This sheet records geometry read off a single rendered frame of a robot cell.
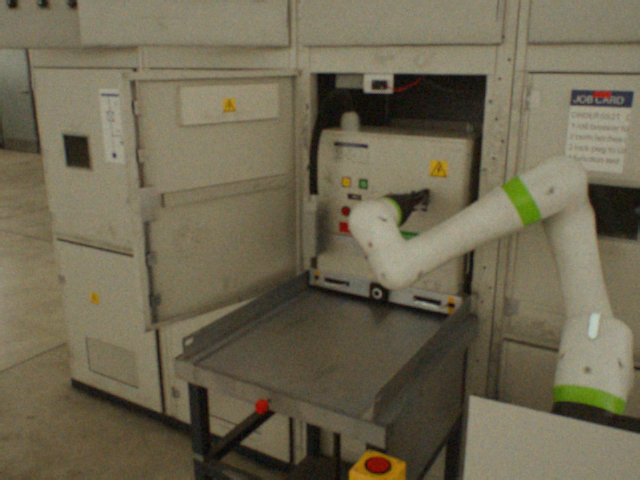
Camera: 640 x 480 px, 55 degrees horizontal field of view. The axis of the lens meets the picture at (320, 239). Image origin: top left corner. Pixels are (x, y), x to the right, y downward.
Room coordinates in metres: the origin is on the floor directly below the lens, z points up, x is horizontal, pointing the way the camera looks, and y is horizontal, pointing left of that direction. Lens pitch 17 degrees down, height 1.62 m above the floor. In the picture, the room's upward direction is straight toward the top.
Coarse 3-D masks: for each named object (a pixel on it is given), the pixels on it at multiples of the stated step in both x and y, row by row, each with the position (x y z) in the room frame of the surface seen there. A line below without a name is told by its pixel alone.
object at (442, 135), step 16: (336, 128) 2.05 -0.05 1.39; (368, 128) 2.05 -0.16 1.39; (384, 128) 2.05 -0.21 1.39; (400, 128) 2.04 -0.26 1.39; (480, 144) 1.85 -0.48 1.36; (464, 160) 1.73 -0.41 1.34; (480, 160) 1.86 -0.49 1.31; (464, 176) 1.73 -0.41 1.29; (464, 192) 1.74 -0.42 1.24; (464, 208) 1.75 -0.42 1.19; (464, 256) 1.78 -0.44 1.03; (464, 272) 1.79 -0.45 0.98; (464, 288) 1.80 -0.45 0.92
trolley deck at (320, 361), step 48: (240, 336) 1.60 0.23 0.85; (288, 336) 1.60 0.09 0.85; (336, 336) 1.60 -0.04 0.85; (384, 336) 1.60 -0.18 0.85; (240, 384) 1.35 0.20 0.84; (288, 384) 1.33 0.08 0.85; (336, 384) 1.33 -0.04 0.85; (432, 384) 1.39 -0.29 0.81; (336, 432) 1.21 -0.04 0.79; (384, 432) 1.15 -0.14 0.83
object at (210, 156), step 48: (144, 96) 1.71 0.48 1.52; (192, 96) 1.78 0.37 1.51; (240, 96) 1.89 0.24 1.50; (288, 96) 2.06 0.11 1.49; (144, 144) 1.70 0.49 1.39; (192, 144) 1.81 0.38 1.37; (240, 144) 1.92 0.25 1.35; (288, 144) 2.06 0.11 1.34; (144, 192) 1.67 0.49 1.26; (192, 192) 1.78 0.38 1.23; (240, 192) 1.90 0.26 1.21; (288, 192) 2.05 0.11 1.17; (144, 240) 1.69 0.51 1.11; (192, 240) 1.79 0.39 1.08; (240, 240) 1.91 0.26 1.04; (288, 240) 2.05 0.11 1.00; (144, 288) 1.65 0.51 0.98; (192, 288) 1.79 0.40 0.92; (240, 288) 1.91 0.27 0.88
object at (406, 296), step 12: (312, 276) 1.97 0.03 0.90; (336, 276) 1.92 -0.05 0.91; (348, 276) 1.90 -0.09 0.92; (336, 288) 1.92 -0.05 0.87; (348, 288) 1.90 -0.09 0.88; (360, 288) 1.87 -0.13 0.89; (408, 288) 1.79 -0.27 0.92; (396, 300) 1.81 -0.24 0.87; (408, 300) 1.79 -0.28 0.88; (420, 300) 1.77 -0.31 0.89; (432, 300) 1.75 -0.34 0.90; (456, 300) 1.71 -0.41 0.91
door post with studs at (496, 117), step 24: (504, 24) 1.73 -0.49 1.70; (504, 48) 1.73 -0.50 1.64; (504, 72) 1.73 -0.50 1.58; (504, 96) 1.72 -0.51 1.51; (504, 120) 1.72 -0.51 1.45; (504, 144) 1.72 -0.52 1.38; (480, 168) 1.75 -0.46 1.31; (480, 192) 1.75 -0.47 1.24; (480, 264) 1.74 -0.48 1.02; (480, 288) 1.74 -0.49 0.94; (480, 312) 1.73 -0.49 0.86; (480, 336) 1.73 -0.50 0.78; (480, 360) 1.73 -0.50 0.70; (480, 384) 1.72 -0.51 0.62
